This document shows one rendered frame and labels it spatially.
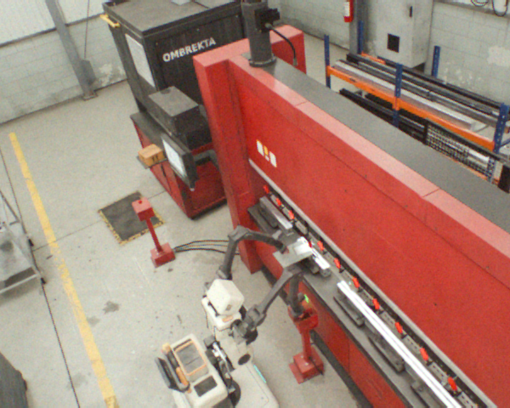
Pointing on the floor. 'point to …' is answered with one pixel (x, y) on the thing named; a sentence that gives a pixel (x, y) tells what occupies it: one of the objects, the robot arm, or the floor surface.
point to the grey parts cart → (6, 250)
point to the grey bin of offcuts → (1, 380)
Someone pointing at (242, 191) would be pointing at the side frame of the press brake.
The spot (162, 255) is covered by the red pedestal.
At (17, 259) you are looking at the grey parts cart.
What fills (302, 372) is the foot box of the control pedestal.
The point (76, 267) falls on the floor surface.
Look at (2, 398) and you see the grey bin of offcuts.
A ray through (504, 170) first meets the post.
